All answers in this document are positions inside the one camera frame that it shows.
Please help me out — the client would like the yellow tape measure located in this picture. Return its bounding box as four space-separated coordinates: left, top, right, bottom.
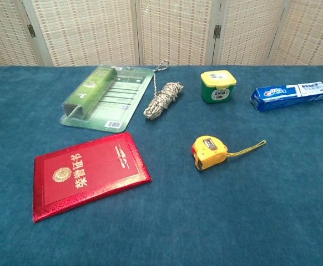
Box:
191 135 267 170

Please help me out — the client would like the blue table cloth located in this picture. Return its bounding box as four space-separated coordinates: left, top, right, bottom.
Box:
0 65 323 266

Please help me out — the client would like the green blister pack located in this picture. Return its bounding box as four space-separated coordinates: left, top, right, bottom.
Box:
59 65 154 134

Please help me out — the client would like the green tub with yellow lid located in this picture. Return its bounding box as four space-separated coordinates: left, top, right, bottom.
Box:
200 70 238 104

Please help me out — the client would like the red certificate book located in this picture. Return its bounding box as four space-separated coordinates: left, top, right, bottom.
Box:
32 131 153 223

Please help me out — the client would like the woven folding screen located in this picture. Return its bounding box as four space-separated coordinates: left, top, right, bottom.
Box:
0 0 323 70

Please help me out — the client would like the blue toothpaste box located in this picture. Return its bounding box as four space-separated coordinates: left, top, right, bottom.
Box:
249 81 323 112

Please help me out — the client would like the coiled white patterned rope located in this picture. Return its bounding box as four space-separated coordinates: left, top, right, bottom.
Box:
143 58 185 121

